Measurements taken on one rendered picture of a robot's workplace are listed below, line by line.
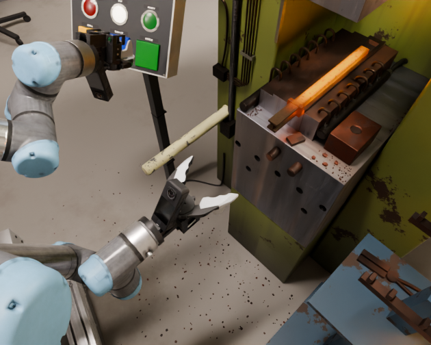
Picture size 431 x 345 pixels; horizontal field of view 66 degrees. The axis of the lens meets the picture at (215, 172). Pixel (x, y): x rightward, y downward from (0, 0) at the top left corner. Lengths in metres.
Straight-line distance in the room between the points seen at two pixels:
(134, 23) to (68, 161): 1.29
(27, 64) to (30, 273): 0.40
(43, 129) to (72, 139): 1.62
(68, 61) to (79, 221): 1.34
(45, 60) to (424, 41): 1.05
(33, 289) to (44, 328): 0.05
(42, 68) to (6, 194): 1.60
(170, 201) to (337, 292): 0.58
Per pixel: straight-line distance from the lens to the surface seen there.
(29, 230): 2.05
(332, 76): 1.03
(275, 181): 1.10
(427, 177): 1.06
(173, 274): 1.72
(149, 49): 1.06
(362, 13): 0.74
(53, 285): 0.43
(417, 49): 1.28
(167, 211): 0.69
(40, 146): 0.66
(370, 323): 1.06
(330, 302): 1.03
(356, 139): 0.93
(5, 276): 0.42
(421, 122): 0.96
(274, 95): 0.97
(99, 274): 0.69
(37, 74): 0.69
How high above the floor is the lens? 1.64
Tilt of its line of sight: 56 degrees down
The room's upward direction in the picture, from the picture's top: straight up
